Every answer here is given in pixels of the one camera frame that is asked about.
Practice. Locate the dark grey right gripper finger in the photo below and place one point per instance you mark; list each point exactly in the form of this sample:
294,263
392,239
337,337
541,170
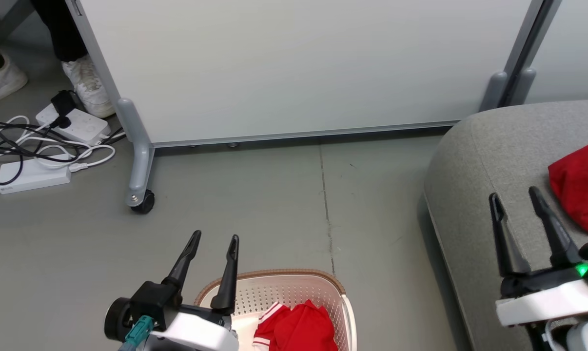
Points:
557,243
508,253

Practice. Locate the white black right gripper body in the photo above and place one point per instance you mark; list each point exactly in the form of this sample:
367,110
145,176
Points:
542,300

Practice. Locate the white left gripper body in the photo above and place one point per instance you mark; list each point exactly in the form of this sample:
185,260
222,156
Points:
201,334

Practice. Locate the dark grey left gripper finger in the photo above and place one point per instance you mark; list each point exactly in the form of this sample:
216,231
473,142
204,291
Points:
229,278
186,258

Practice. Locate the plain red garment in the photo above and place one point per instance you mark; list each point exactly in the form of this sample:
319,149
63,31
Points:
581,185

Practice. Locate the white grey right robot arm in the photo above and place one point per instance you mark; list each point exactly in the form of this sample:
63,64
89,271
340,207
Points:
586,339

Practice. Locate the grey fabric sofa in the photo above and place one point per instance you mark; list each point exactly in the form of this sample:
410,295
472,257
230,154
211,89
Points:
494,161

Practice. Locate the white garment with red stripes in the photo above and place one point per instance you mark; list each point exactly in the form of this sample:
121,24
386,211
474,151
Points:
247,331

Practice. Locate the white perforated laundry basket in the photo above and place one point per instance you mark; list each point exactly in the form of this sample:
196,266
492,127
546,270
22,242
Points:
294,287

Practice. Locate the black caster wheel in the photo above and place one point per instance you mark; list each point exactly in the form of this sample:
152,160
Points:
145,204

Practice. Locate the grey partition foot with caster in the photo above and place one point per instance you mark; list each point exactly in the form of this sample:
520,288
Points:
140,161

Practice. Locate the short grey partition foot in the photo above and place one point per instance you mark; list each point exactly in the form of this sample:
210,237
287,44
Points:
494,92
523,85

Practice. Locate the white power strip with sockets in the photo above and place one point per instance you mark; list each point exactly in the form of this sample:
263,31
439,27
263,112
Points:
79,126

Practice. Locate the white power adapter box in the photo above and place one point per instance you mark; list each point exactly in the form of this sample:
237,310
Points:
30,178

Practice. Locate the narrow white partition panel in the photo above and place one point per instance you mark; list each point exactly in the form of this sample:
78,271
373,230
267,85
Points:
577,48

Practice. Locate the black plug adapter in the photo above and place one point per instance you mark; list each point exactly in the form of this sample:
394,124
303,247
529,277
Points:
62,105

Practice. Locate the large white partition panel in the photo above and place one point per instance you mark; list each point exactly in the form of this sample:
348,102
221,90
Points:
299,63

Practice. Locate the black computer monitor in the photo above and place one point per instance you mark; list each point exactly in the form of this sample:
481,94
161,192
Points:
60,29

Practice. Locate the grey desk leg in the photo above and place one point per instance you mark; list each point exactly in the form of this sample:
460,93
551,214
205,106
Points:
11,17

